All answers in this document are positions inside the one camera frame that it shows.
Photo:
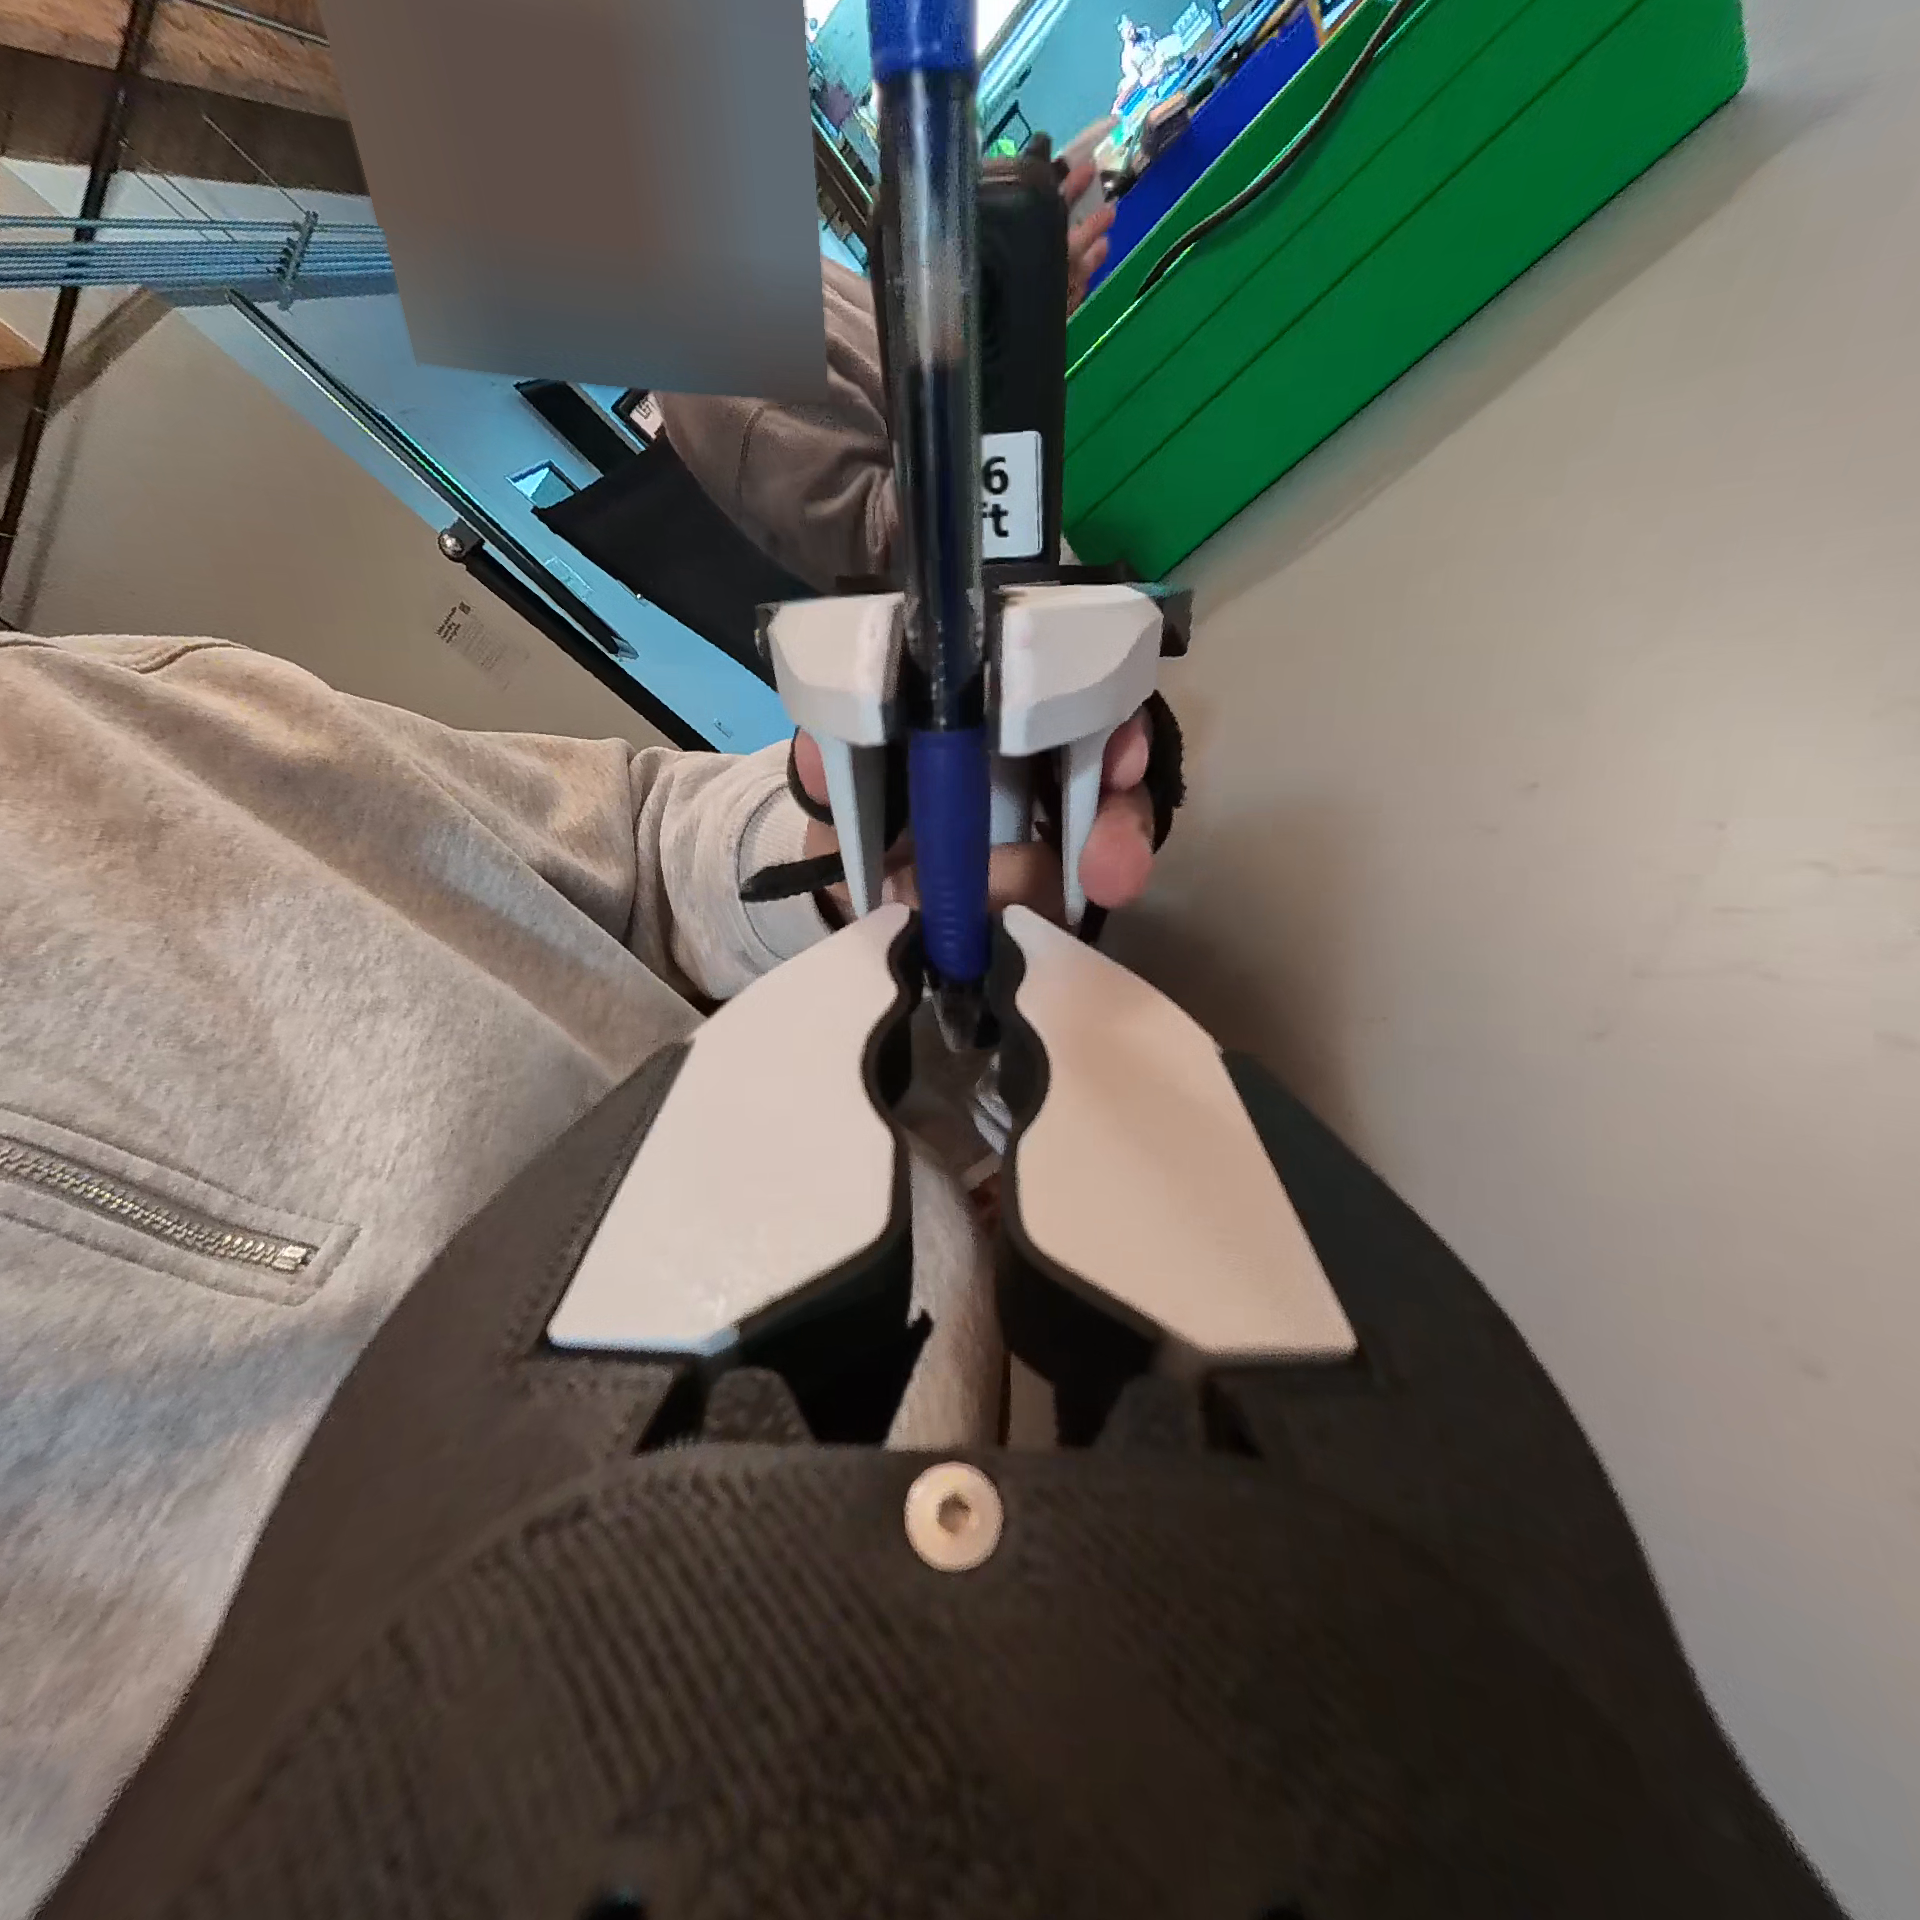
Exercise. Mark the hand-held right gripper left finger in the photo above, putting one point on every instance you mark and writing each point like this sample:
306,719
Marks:
751,1170

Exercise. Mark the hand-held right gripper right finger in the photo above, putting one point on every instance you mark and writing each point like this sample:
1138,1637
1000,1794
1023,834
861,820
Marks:
1155,1200

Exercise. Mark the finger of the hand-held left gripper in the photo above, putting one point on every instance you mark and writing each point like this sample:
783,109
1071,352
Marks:
832,661
1074,661

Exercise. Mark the blue pen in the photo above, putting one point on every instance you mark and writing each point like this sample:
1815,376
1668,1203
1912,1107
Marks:
950,840

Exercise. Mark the person's left forearm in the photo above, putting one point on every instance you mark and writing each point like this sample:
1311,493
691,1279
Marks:
706,885

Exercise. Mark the grey desk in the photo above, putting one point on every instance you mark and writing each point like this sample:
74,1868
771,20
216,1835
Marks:
1575,900

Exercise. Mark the person's left hand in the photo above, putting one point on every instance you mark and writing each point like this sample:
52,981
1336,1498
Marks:
1127,840

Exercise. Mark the black chair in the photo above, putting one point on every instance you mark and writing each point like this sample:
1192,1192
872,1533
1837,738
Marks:
661,523

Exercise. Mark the blue storage bin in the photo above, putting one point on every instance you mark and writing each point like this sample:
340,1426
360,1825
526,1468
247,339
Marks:
1202,164

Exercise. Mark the green storage bin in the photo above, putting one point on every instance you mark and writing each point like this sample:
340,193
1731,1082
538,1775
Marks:
1424,271

